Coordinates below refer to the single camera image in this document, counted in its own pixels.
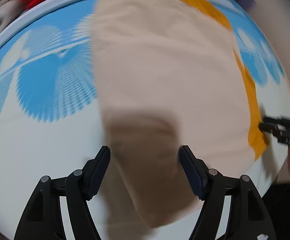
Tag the blue patterned bed sheet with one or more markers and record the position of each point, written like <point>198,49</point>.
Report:
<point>50,122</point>

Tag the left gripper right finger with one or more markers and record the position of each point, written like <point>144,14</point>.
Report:
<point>195,173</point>

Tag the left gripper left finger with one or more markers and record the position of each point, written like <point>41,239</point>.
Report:
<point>95,171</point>

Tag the beige and mustard garment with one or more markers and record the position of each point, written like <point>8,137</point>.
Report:
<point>169,73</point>

